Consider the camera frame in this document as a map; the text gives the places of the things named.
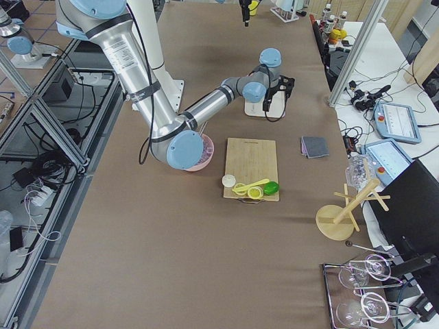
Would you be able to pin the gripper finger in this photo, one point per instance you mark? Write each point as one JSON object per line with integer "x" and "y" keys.
{"x": 246, "y": 19}
{"x": 267, "y": 103}

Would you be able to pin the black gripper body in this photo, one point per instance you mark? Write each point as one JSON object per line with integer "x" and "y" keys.
{"x": 245, "y": 9}
{"x": 267, "y": 101}

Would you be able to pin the large pink bowl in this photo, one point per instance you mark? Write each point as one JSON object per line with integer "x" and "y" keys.
{"x": 208, "y": 151}

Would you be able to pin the yellow plastic cup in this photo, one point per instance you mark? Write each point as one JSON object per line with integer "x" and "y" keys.
{"x": 253, "y": 7}

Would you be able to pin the cream rabbit tray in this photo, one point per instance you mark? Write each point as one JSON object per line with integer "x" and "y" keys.
{"x": 275, "y": 111}

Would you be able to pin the cup rack with cups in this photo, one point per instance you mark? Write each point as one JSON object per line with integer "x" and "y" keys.
{"x": 289, "y": 10}

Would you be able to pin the bamboo cutting board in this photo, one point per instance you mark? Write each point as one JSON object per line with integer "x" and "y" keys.
{"x": 250, "y": 160}

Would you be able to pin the grey folded cloth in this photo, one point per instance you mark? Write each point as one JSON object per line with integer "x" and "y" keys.
{"x": 314, "y": 147}

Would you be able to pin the yellow plastic knife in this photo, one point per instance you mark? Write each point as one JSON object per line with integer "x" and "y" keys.
{"x": 257, "y": 183}

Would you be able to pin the green lime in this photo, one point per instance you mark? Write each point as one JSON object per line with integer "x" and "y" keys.
{"x": 270, "y": 188}

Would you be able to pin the lemon slice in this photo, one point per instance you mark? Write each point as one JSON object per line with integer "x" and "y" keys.
{"x": 238, "y": 189}

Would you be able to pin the blue teach pendant tablet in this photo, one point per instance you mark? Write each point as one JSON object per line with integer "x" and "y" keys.
{"x": 396, "y": 121}

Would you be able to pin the wooden mug tree stand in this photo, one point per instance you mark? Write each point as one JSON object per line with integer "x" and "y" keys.
{"x": 338, "y": 223}

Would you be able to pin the black monitor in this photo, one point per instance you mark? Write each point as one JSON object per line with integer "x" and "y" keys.
{"x": 411, "y": 224}

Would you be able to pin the wine glass rack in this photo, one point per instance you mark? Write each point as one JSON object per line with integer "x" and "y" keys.
{"x": 355, "y": 290}

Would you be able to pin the aluminium frame post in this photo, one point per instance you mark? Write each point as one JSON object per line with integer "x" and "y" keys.
{"x": 361, "y": 40}

